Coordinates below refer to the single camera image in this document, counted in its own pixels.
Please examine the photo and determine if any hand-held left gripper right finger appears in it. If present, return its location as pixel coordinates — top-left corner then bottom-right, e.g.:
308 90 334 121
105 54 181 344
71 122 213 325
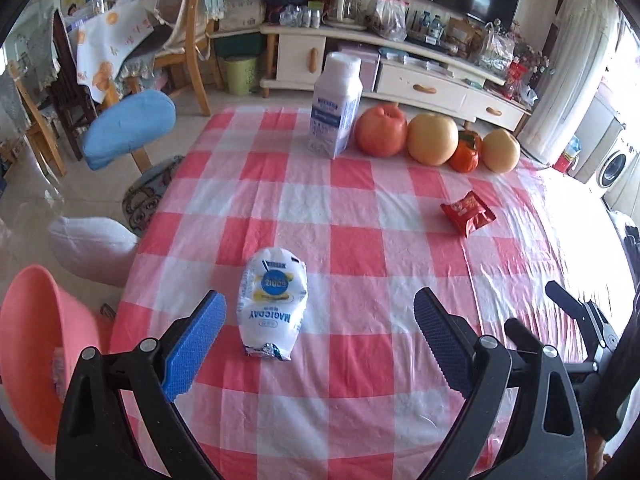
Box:
413 287 588 480

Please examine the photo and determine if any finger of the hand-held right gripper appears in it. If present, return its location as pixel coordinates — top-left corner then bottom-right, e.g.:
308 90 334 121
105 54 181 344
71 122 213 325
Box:
545 280 621 376

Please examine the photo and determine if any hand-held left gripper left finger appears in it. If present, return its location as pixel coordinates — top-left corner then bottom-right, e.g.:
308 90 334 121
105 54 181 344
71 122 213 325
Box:
55 289 228 480

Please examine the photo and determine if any white pouch blue yellow label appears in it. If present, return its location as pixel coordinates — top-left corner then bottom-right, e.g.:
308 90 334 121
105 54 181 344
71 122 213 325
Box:
236 246 308 362

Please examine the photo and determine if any pink plastic bin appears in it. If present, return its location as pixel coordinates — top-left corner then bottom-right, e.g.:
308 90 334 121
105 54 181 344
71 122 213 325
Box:
0 265 115 448

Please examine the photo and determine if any small red snack packet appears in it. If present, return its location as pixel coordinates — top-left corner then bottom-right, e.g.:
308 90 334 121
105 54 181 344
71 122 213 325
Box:
440 191 497 239

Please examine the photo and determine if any white cushion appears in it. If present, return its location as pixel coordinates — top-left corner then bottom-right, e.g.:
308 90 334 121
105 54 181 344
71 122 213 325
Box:
48 216 141 288

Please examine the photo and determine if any red checked tablecloth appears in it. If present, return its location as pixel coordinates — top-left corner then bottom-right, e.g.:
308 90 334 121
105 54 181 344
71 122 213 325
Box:
107 106 636 480

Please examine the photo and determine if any bear print seat cushion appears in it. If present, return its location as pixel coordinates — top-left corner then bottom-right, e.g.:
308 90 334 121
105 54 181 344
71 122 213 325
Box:
122 155 186 238

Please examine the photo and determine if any white washing machine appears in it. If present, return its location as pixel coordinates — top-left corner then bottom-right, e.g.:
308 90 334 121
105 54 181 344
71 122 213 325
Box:
597 125 640 201

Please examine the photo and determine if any orange tangerine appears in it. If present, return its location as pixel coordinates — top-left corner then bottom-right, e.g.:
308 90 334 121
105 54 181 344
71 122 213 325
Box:
448 130 483 173

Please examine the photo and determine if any small yellow pear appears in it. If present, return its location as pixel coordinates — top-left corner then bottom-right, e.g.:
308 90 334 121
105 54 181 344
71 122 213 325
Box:
481 128 522 175

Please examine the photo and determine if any large yellow pear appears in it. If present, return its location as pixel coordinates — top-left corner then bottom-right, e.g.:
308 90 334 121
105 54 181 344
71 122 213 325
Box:
406 112 459 166

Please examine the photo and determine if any red apple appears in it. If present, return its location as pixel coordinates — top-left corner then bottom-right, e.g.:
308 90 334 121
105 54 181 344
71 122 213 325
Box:
355 102 408 157

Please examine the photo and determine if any blue chair back cushion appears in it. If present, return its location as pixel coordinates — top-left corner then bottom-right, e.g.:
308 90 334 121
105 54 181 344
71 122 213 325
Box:
82 90 177 171

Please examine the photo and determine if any white curtain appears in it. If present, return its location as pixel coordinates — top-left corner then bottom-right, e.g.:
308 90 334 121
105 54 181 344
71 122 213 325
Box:
517 0 626 168

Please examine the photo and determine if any white milk bottle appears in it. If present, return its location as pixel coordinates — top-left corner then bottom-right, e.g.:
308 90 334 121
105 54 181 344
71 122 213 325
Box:
307 51 364 161

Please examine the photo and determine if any red gift packet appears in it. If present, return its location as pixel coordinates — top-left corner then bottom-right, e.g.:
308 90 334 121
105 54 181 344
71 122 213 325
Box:
502 57 526 98

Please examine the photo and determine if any green waste bin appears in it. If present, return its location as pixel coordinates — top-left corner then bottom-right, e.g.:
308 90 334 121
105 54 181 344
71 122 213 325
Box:
222 55 260 96

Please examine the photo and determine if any dark wooden chair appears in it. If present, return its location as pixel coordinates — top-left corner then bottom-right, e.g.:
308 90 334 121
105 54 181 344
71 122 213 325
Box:
50 10 101 161

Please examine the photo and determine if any clear bag of goods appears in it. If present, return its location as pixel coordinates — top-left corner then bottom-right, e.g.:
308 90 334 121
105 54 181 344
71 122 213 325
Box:
475 22 516 76

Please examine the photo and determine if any brown cardboard box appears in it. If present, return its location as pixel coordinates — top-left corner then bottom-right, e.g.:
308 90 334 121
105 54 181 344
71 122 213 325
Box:
445 17 481 56

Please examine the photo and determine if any white television cabinet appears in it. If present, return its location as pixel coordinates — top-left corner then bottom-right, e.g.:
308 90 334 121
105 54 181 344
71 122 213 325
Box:
260 22 533 136

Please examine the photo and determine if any light wooden chair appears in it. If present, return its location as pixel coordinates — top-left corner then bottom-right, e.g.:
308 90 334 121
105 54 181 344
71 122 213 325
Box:
150 0 223 116

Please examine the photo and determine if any fruit print cloth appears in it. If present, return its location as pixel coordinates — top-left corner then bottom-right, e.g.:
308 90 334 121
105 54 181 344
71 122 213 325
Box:
75 0 156 103

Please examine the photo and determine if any clear plastic bag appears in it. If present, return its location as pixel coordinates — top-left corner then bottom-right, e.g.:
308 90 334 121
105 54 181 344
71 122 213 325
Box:
372 0 408 43

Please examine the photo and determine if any white printed sack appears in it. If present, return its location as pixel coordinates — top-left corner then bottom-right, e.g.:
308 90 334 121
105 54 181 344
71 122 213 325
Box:
220 0 266 31

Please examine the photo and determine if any cluster of small glass jars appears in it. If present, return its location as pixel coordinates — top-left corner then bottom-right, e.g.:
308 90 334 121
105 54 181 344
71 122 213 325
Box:
280 4 326 28

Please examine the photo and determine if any clear electric kettle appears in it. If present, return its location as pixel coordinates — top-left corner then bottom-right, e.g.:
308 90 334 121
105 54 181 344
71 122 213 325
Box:
327 0 368 28

